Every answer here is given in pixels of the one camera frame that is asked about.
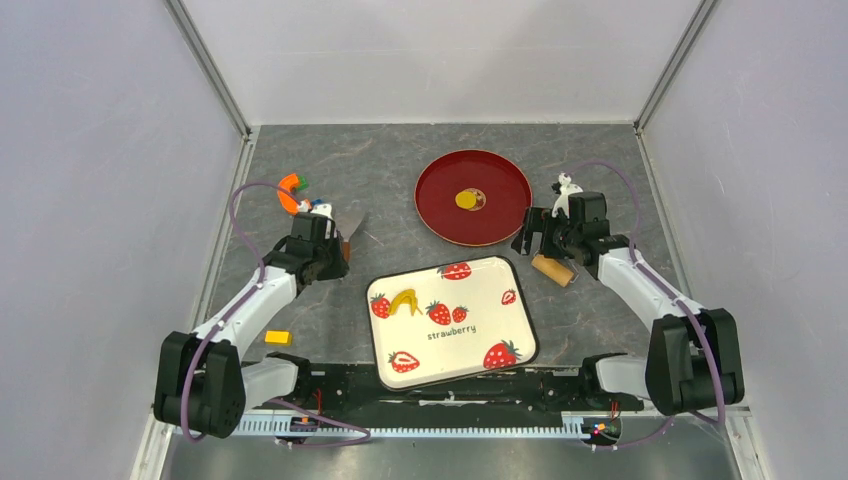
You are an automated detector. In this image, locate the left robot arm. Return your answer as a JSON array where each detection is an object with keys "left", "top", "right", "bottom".
[{"left": 153, "top": 204, "right": 349, "bottom": 441}]

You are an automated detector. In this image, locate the red round plate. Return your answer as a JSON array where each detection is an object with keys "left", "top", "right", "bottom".
[{"left": 414, "top": 150, "right": 533, "bottom": 247}]

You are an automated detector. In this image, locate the white strawberry tray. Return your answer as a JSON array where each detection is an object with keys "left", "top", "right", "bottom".
[{"left": 366, "top": 256, "right": 539, "bottom": 391}]

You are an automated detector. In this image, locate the wooden dough roller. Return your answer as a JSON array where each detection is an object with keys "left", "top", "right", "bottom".
[{"left": 531, "top": 254, "right": 578, "bottom": 288}]

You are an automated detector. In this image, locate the yellow dough ball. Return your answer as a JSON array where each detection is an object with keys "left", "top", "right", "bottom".
[{"left": 454, "top": 190, "right": 478, "bottom": 211}]

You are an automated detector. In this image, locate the yellow dough scrap strip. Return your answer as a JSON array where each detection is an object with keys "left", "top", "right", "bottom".
[{"left": 388, "top": 289, "right": 423, "bottom": 316}]

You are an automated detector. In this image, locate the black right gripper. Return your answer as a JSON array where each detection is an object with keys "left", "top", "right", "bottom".
[{"left": 512, "top": 208, "right": 581, "bottom": 261}]

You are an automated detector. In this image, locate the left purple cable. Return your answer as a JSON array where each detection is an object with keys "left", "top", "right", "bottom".
[{"left": 180, "top": 182, "right": 374, "bottom": 452}]

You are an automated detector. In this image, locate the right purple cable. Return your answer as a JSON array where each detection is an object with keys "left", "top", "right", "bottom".
[{"left": 563, "top": 158, "right": 728, "bottom": 452}]

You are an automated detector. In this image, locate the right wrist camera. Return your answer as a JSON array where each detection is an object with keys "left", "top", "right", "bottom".
[{"left": 551, "top": 173, "right": 583, "bottom": 217}]

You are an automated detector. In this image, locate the purple cable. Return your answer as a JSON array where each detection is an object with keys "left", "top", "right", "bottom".
[
  {"left": 180, "top": 182, "right": 374, "bottom": 452},
  {"left": 563, "top": 158, "right": 728, "bottom": 452}
]

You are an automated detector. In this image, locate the yellow block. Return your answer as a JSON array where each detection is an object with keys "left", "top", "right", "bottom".
[{"left": 264, "top": 330, "right": 293, "bottom": 346}]

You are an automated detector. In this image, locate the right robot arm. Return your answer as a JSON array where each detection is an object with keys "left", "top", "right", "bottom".
[{"left": 511, "top": 192, "right": 745, "bottom": 416}]

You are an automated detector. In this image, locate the metal scraper wooden handle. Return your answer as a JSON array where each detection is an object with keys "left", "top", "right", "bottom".
[{"left": 336, "top": 210, "right": 366, "bottom": 262}]

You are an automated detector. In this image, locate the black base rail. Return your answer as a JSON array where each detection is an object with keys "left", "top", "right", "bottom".
[{"left": 286, "top": 363, "right": 645, "bottom": 428}]

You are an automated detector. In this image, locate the orange curved toy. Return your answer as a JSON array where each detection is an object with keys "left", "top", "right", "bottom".
[{"left": 277, "top": 173, "right": 308, "bottom": 216}]

